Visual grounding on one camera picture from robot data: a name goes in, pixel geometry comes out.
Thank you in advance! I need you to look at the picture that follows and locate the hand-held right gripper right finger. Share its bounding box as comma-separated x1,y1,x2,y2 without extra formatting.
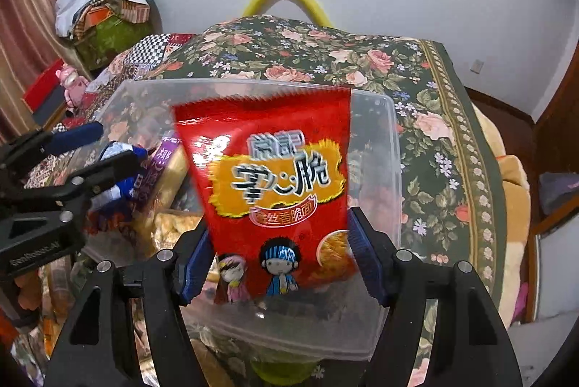
346,206,526,387

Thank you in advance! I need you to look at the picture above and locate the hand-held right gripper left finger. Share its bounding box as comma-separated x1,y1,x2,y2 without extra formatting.
43,225,217,387

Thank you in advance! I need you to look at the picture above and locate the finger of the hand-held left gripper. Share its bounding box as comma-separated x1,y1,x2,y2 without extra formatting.
9,149,142,229
0,120,105,191

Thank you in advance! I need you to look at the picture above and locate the blue white snack packet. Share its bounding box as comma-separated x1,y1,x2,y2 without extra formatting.
88,142,151,217

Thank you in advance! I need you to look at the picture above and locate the clear plastic container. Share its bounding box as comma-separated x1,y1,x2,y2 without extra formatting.
84,78,404,364

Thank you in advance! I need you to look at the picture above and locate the red snack packet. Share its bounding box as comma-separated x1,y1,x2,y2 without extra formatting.
173,86,359,306

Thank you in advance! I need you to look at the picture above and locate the purple snack packet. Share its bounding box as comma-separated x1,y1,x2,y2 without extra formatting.
135,142,173,203

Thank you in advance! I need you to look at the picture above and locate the pink plush toy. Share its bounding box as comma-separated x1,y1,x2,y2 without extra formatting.
56,63,90,115

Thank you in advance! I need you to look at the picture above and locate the red box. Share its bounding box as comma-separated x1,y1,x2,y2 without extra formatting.
22,58,69,131

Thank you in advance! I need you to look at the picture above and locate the long yellow snack packet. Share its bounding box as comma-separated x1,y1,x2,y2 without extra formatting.
135,147,190,254

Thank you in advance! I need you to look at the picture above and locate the pile of snack packets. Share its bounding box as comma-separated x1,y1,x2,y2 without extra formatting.
9,254,75,387

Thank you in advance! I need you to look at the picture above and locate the green cardboard box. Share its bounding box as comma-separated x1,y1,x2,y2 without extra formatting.
73,17,153,72

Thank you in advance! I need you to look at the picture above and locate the brown curtain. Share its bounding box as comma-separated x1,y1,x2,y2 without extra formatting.
0,0,83,146

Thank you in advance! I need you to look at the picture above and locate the checkered quilt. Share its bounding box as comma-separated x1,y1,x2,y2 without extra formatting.
127,33,196,69

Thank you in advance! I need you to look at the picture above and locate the pile of clothes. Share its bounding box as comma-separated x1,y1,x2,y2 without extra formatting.
54,0,153,41

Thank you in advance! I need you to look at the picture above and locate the green round object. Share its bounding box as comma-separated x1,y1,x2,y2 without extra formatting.
248,359,327,387

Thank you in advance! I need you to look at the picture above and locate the beige bedding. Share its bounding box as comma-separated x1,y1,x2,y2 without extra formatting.
470,106,533,327

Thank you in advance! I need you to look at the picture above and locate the floral blanket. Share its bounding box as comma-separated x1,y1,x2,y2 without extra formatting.
20,14,513,387

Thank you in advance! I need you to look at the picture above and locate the purple cloth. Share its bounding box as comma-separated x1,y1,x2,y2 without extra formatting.
537,171,579,217

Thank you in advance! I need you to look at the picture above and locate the yellow foam hoop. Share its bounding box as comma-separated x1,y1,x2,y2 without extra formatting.
241,0,336,27

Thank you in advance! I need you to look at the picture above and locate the wooden door frame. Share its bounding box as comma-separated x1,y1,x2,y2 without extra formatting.
528,39,579,236

